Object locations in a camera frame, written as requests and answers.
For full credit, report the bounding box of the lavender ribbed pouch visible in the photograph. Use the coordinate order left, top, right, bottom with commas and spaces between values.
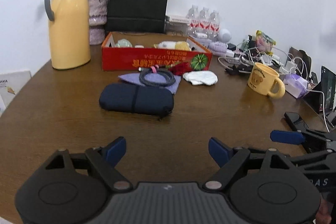
209, 42, 227, 56

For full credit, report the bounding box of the navy blue zip pouch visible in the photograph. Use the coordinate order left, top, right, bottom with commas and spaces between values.
99, 83, 174, 119

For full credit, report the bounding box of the middle water bottle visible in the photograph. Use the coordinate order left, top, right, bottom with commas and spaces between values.
198, 7, 210, 35

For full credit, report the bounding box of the purple knitted cloth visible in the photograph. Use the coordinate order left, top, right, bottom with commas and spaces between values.
118, 73, 181, 95

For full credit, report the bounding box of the white flat box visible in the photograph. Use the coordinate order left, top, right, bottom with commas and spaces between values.
165, 15, 191, 25

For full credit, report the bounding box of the purple tissue pack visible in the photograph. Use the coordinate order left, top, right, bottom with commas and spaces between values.
283, 74, 308, 99

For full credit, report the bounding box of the yellow bear mug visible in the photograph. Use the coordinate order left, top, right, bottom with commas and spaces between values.
247, 63, 286, 99

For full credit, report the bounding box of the yellow thermos jug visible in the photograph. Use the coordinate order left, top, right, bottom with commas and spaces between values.
44, 0, 91, 70

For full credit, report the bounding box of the colourful snack packet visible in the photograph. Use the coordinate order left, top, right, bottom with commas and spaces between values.
256, 30, 276, 54

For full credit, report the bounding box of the black tablet stand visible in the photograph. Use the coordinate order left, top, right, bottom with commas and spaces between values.
303, 66, 335, 114

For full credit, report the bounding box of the black phone on table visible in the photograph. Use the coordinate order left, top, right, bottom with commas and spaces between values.
284, 112, 309, 132

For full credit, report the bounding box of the yellow white plush toy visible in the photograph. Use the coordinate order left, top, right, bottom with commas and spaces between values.
154, 41, 191, 51

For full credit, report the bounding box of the person's hand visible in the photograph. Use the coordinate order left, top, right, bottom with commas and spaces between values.
315, 199, 333, 224

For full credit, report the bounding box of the black paper bag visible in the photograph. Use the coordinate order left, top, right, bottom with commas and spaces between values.
105, 0, 167, 34

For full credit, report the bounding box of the dark braided cable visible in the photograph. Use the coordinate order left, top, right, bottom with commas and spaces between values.
138, 68, 177, 88

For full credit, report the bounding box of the white booklet left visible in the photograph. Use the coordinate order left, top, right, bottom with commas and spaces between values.
0, 71, 31, 114

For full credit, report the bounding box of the right water bottle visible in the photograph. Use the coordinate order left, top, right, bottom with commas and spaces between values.
209, 10, 221, 39

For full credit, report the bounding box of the water bottle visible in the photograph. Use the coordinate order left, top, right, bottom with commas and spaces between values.
186, 5, 199, 36
209, 10, 221, 39
198, 7, 210, 35

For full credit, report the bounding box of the left water bottle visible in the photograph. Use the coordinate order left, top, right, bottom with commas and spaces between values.
186, 5, 199, 36

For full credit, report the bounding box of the red cardboard box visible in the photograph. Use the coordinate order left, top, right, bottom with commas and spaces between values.
101, 32, 213, 71

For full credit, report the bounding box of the white round gadget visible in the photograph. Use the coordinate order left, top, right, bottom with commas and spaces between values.
218, 28, 231, 43

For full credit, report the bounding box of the purple textured vase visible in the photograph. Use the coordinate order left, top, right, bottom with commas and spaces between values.
88, 0, 109, 46

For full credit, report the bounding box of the tangle of white cables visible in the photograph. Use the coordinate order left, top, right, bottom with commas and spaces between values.
217, 40, 330, 132

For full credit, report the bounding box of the pale green ceramic item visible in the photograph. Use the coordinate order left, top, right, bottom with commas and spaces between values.
115, 39, 133, 48

